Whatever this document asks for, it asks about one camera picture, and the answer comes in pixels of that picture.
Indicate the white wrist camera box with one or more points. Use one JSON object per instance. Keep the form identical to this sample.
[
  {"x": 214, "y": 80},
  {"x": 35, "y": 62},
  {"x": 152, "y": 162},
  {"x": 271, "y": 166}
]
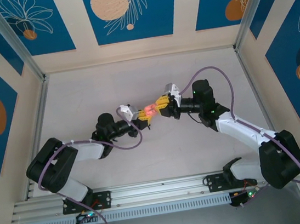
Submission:
[
  {"x": 172, "y": 89},
  {"x": 130, "y": 112}
]

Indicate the wide aluminium base rail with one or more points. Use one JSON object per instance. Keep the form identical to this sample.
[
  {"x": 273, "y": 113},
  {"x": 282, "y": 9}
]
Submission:
[{"x": 160, "y": 190}]

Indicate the aluminium frame post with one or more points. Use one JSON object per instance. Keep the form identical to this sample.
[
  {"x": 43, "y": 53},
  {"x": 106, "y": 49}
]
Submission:
[
  {"x": 14, "y": 38},
  {"x": 255, "y": 7}
]

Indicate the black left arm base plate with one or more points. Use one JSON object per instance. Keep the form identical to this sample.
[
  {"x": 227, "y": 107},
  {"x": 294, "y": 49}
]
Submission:
[{"x": 104, "y": 199}]

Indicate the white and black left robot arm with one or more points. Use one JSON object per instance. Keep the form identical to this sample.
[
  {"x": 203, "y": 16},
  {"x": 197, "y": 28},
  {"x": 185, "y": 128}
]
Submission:
[{"x": 52, "y": 169}]

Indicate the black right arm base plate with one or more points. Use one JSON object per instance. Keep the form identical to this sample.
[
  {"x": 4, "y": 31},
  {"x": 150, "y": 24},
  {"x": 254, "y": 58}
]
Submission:
[{"x": 214, "y": 183}]

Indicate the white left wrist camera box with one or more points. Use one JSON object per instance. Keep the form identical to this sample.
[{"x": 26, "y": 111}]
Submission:
[{"x": 130, "y": 112}]

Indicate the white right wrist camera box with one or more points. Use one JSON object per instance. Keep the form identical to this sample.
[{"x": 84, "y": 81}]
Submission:
[{"x": 172, "y": 89}]

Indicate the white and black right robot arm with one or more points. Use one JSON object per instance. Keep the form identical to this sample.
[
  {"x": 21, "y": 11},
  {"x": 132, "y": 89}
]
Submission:
[{"x": 281, "y": 161}]

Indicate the aluminium table side rail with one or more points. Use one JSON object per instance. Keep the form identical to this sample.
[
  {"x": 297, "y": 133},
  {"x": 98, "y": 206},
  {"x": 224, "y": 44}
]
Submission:
[
  {"x": 256, "y": 89},
  {"x": 40, "y": 118}
]

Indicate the pink earbuds charging case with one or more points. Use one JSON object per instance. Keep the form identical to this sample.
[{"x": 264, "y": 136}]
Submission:
[{"x": 150, "y": 110}]

